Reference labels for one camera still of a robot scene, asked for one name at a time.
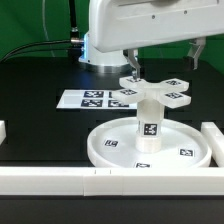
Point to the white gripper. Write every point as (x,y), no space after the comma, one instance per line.
(130,24)

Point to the white cross-shaped table base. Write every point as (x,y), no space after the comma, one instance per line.
(168,92)

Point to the white round table top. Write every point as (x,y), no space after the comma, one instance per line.
(113,144)

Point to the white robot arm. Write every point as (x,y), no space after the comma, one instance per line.
(104,61)

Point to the white marker plate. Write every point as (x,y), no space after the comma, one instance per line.
(90,99)

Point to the white right fence bar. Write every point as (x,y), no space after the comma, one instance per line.
(215,139)

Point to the white fence bar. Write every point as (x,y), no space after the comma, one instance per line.
(215,139)
(2,131)
(69,181)

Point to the white front fence bar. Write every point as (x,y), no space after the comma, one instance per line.
(69,181)

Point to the white left fence bar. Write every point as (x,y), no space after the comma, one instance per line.
(2,131)

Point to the black vertical cable connector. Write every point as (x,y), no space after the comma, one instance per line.
(74,32)

